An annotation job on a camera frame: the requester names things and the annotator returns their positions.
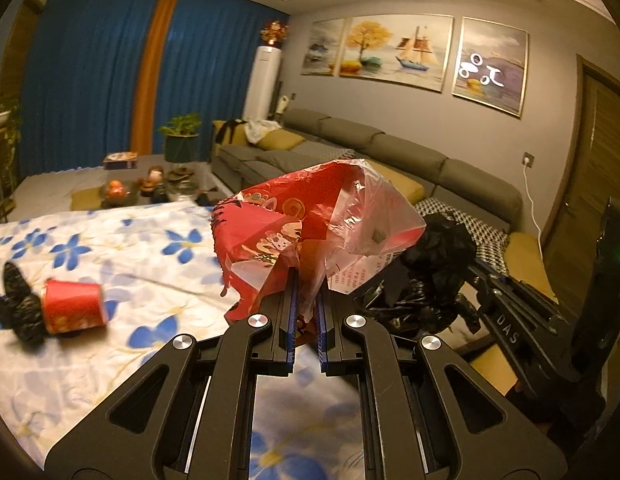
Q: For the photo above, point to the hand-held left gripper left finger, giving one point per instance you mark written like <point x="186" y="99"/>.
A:
<point x="290" y="330"/>

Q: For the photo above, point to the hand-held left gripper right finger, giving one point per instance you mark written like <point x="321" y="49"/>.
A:
<point x="324" y="330"/>

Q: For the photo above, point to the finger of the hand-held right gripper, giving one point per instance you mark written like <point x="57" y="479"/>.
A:
<point x="520" y="325"/>

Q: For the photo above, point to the black plastic bag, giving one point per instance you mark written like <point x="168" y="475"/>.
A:
<point x="20" y="305"/>
<point x="440" y="255"/>

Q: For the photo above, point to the red plastic bag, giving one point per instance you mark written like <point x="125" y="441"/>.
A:
<point x="270" y="220"/>

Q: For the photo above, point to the person's right hand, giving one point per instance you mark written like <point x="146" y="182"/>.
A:
<point x="560" y="410"/>

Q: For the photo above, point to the black white patterned cushion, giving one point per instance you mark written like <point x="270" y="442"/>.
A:
<point x="485" y="240"/>

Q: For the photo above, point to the wooden door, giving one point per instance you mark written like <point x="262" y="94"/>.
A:
<point x="590" y="150"/>

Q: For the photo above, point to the large yellow cushion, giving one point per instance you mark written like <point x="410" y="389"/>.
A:
<point x="409" y="187"/>

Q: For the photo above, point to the grey cushion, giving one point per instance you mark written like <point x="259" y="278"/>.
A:
<point x="285" y="159"/>

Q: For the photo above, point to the small yellow cushion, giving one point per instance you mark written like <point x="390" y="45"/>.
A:
<point x="280" y="141"/>

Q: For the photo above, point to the blue floral blanket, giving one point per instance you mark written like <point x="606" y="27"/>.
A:
<point x="115" y="240"/>

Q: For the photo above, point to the grey sectional sofa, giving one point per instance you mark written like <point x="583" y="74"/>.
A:
<point x="415" y="155"/>

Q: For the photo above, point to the white cloth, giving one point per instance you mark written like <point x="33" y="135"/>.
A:
<point x="260" y="130"/>

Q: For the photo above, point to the small figurine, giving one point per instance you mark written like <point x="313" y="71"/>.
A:
<point x="154" y="180"/>

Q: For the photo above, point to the black garment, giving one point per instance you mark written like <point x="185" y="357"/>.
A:
<point x="229" y="131"/>

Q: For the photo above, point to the red paper cup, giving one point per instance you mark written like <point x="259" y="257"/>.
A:
<point x="72" y="307"/>

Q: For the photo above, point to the potted plant in dark pot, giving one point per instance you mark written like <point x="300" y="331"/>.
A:
<point x="182" y="137"/>

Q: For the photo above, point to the flat printed box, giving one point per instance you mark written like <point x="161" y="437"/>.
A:
<point x="120" y="161"/>

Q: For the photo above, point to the white standing air conditioner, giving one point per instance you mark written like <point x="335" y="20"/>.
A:
<point x="260" y="85"/>

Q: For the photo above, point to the purple abstract painting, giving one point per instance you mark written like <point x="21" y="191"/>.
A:
<point x="490" y="65"/>

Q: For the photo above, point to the blue curtain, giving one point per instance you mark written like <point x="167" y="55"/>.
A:
<point x="85" y="75"/>
<point x="220" y="60"/>

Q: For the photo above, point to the small landscape painting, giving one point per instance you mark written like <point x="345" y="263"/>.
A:
<point x="322" y="47"/>

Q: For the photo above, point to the sailboat and tree painting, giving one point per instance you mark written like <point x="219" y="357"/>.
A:
<point x="395" y="50"/>

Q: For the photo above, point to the orange curtain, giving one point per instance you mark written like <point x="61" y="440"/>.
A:
<point x="155" y="70"/>

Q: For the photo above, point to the orange flower decoration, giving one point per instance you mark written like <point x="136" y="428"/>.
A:
<point x="274" y="32"/>

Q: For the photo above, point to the wall socket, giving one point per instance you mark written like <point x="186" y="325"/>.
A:
<point x="528" y="159"/>

